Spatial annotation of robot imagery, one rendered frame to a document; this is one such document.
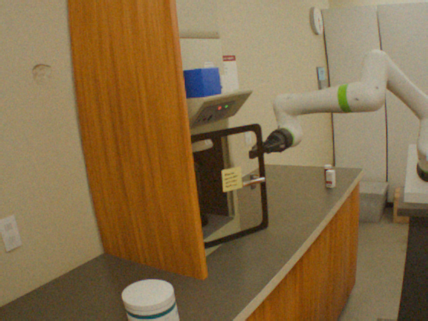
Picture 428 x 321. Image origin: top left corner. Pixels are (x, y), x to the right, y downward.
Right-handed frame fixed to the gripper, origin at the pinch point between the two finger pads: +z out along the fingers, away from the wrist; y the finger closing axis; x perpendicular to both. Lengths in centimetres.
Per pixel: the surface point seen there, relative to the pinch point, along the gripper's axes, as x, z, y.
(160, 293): 19, 67, 8
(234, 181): 7.3, 12.1, -2.3
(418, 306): 91, -51, 65
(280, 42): -50, -163, -55
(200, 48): -39.4, 10.0, -11.5
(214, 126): -11.0, 6.8, -11.6
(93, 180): 3, 36, -49
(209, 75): -29.6, 22.3, -0.8
